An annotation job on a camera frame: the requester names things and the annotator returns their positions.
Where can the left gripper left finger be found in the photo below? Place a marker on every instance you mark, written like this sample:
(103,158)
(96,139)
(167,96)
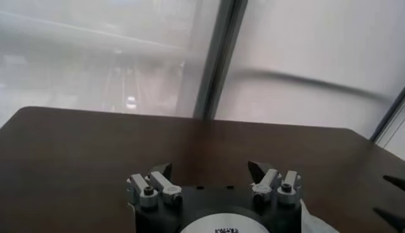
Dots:
(155,186)

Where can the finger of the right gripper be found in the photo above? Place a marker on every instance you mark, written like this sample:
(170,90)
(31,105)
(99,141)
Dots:
(392,220)
(395,183)

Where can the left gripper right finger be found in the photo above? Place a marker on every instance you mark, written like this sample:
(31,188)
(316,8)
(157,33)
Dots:
(275,185)

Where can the white t-shirt with red print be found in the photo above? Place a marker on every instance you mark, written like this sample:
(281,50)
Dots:
(316,221)

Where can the grey handrail behind glass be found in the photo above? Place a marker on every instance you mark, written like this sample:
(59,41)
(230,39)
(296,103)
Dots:
(316,83)

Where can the slanted dark window frame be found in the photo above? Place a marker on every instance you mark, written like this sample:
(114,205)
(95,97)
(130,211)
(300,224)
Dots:
(389,117)

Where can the dark vertical window post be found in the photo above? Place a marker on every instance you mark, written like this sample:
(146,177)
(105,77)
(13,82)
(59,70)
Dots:
(218,60)

